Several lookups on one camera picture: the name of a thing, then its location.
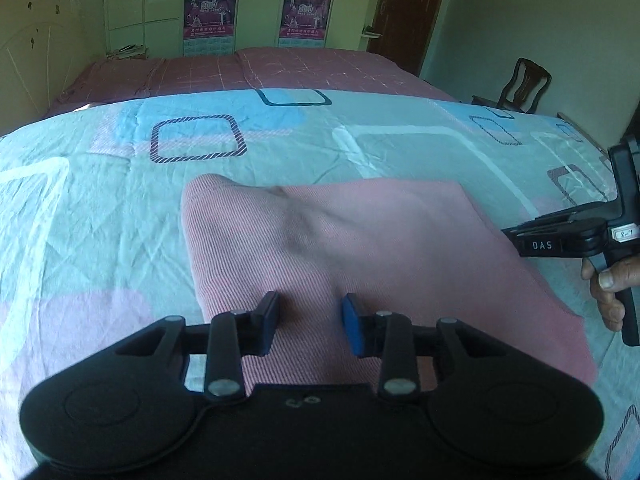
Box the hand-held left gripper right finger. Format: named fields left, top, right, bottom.
left=341, top=293, right=502, bottom=405

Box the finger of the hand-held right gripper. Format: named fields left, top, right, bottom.
left=501, top=212, right=585, bottom=244

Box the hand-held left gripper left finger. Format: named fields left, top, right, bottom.
left=117, top=290, right=282, bottom=405

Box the pink knit garment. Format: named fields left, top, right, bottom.
left=181, top=174, right=599, bottom=397

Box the person's right hand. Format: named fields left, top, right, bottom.
left=581, top=255, right=640, bottom=332

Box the dark wooden chair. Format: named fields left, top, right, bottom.
left=471, top=57, right=553, bottom=115

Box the light blue patterned bedsheet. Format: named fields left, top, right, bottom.
left=0, top=89, right=640, bottom=480

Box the brown wooden door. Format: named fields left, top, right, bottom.
left=367, top=0, right=454, bottom=77

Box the pink plaid bed cover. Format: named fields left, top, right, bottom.
left=47, top=47, right=459, bottom=112

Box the white corner shelf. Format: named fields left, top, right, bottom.
left=360, top=0, right=394, bottom=41

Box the stack of papers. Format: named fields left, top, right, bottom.
left=105, top=44, right=150, bottom=60

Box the cream wardrobe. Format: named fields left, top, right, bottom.
left=102, top=0, right=377, bottom=59

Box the cream arched headboard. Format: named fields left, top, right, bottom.
left=0, top=0, right=97, bottom=137

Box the pink calendar wall poster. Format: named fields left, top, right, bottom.
left=183, top=0, right=240, bottom=57
left=277, top=0, right=334, bottom=52

